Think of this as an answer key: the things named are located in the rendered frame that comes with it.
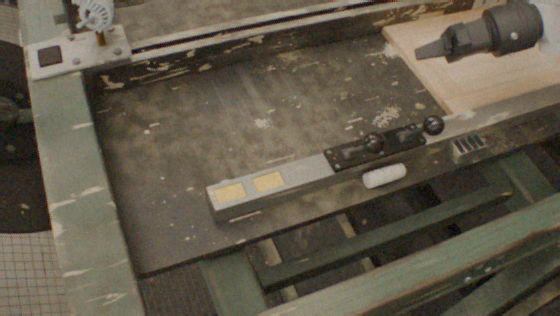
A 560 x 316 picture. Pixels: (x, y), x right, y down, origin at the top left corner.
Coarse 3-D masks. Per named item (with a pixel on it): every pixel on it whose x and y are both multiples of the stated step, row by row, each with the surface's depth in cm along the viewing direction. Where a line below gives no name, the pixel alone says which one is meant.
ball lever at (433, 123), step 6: (432, 114) 86; (426, 120) 85; (432, 120) 85; (438, 120) 85; (426, 126) 85; (432, 126) 85; (438, 126) 85; (444, 126) 86; (402, 132) 96; (408, 132) 95; (414, 132) 92; (420, 132) 90; (426, 132) 86; (432, 132) 85; (438, 132) 85; (402, 138) 95; (408, 138) 95
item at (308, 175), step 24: (528, 96) 108; (552, 96) 109; (456, 120) 102; (480, 120) 102; (504, 120) 103; (528, 120) 108; (432, 144) 98; (288, 168) 91; (312, 168) 91; (360, 168) 93; (264, 192) 88; (288, 192) 90; (312, 192) 93; (216, 216) 86
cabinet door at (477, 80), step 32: (384, 32) 122; (416, 32) 122; (416, 64) 114; (448, 64) 116; (480, 64) 117; (512, 64) 118; (544, 64) 119; (448, 96) 109; (480, 96) 110; (512, 96) 111
